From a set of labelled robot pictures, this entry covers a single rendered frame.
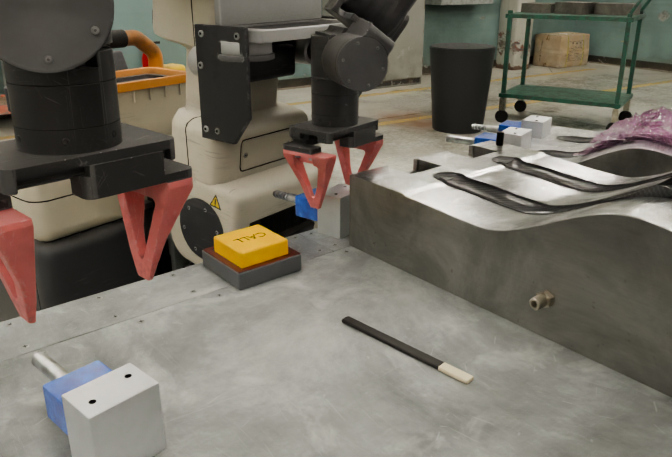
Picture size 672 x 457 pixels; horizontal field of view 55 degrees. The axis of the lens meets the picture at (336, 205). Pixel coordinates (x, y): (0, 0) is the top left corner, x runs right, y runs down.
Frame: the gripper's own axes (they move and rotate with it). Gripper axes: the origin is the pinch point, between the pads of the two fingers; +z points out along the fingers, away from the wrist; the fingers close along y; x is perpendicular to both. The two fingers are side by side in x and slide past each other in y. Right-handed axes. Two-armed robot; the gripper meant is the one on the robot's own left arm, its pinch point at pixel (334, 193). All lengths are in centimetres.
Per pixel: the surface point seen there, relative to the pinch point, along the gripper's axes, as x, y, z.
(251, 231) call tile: 1.3, -13.7, 1.2
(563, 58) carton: 222, 769, 64
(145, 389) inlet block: -15.4, -40.6, -0.2
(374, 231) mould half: -9.1, -4.4, 1.6
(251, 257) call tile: -2.3, -17.5, 2.1
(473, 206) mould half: -20.5, -3.3, -3.6
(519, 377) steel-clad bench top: -31.7, -16.8, 5.0
